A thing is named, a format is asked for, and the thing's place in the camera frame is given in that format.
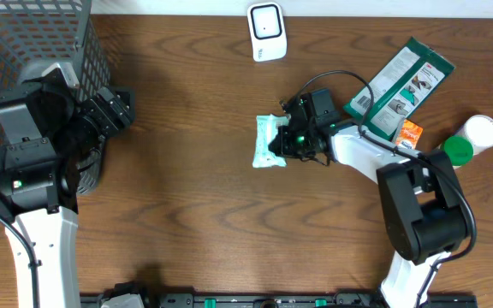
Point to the white barcode scanner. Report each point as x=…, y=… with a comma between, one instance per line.
x=267, y=31

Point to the white jar blue label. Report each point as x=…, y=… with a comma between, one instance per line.
x=478, y=131

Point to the teal white wipes packet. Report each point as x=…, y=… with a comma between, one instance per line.
x=267, y=130

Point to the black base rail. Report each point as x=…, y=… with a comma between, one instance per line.
x=187, y=300

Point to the green 3M pouch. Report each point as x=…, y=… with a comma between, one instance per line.
x=400, y=88

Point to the green lid Knorr jar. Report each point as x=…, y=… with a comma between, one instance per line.
x=458, y=149

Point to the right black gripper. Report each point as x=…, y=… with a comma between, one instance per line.
x=282, y=145

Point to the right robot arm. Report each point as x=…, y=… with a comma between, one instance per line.
x=427, y=217

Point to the grey plastic mesh basket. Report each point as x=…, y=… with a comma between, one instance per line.
x=39, y=35

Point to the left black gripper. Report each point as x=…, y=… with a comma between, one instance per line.
x=120, y=118

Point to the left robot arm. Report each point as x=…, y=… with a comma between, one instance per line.
x=49, y=133

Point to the small orange box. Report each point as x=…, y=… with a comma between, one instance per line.
x=407, y=134

